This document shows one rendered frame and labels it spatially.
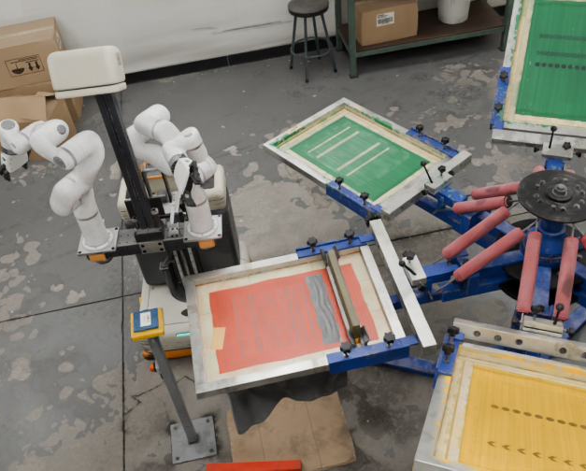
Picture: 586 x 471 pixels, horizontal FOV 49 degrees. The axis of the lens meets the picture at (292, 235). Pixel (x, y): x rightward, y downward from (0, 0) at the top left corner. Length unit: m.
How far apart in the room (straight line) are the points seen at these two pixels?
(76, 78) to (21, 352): 2.29
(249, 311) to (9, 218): 2.82
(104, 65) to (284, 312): 1.14
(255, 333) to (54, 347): 1.79
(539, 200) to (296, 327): 1.02
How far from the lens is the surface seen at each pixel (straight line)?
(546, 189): 2.61
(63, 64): 2.20
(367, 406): 3.44
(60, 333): 4.13
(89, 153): 2.41
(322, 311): 2.57
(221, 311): 2.64
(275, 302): 2.63
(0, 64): 5.70
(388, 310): 2.53
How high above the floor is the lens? 2.95
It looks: 44 degrees down
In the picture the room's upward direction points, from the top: 7 degrees counter-clockwise
